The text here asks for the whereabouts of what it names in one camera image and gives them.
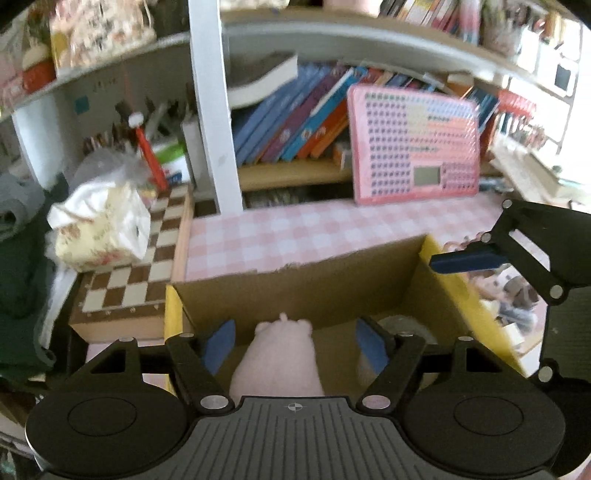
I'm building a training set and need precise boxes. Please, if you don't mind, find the yellow cardboard box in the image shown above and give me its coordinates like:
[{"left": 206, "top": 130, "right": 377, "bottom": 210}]
[{"left": 164, "top": 233, "right": 527, "bottom": 403}]

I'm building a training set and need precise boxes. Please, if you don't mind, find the grey round roll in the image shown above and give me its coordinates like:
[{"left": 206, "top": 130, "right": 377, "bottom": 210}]
[{"left": 355, "top": 314, "right": 439, "bottom": 393}]

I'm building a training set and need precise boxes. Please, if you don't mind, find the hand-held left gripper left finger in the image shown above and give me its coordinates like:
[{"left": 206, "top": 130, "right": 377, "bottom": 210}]
[{"left": 87, "top": 320, "right": 237, "bottom": 414}]

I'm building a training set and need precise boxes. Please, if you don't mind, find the wooden shelf board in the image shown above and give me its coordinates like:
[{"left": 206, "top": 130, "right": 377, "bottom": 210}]
[{"left": 237, "top": 158, "right": 355, "bottom": 193}]

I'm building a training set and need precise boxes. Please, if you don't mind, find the wooden chessboard box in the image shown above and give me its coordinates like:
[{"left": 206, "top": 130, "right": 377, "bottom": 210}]
[{"left": 69, "top": 184, "right": 195, "bottom": 343}]

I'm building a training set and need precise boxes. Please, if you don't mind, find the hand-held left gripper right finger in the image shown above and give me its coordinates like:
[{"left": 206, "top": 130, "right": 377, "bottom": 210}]
[{"left": 355, "top": 316, "right": 514, "bottom": 414}]

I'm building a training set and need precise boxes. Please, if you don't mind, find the stack of red books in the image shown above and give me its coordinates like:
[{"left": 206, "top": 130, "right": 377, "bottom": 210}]
[{"left": 480, "top": 87, "right": 541, "bottom": 155}]

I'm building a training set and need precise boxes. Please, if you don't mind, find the pink learning tablet toy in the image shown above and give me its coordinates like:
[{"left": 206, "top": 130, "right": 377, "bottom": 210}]
[{"left": 346, "top": 84, "right": 482, "bottom": 207}]

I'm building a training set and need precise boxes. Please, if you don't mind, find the row of colourful books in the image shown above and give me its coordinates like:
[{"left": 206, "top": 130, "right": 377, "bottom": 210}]
[{"left": 231, "top": 62, "right": 358, "bottom": 165}]

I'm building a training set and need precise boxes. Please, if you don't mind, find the pink plush toy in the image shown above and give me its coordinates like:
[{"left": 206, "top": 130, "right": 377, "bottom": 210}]
[{"left": 229, "top": 313, "right": 326, "bottom": 398}]

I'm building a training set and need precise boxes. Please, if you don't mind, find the white shelf post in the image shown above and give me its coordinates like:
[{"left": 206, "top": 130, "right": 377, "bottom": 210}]
[{"left": 187, "top": 0, "right": 245, "bottom": 216}]

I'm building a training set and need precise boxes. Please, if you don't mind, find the dark clothes pile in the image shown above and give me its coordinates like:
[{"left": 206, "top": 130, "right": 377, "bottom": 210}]
[{"left": 0, "top": 172, "right": 75, "bottom": 385}]

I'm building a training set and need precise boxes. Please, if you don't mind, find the tissue pack in plastic bag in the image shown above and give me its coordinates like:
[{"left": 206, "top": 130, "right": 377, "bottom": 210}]
[{"left": 46, "top": 148, "right": 154, "bottom": 273}]

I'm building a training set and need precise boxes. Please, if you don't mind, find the green white wipes tub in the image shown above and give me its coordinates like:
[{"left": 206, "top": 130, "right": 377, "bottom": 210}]
[{"left": 152, "top": 137, "right": 195, "bottom": 185}]

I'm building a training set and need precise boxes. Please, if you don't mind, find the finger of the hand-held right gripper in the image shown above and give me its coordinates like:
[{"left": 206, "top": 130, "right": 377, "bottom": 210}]
[{"left": 429, "top": 198, "right": 591, "bottom": 304}]

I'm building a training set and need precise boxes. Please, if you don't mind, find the thick open book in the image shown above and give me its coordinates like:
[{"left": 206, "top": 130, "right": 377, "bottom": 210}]
[{"left": 225, "top": 52, "right": 300, "bottom": 110}]

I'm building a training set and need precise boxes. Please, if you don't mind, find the floral patterned bag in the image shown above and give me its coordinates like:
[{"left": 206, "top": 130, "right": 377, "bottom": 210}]
[{"left": 48, "top": 0, "right": 158, "bottom": 78}]

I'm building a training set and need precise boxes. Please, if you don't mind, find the grey plush toy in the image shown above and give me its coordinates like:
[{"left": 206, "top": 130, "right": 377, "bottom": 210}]
[{"left": 471, "top": 270, "right": 546, "bottom": 334}]

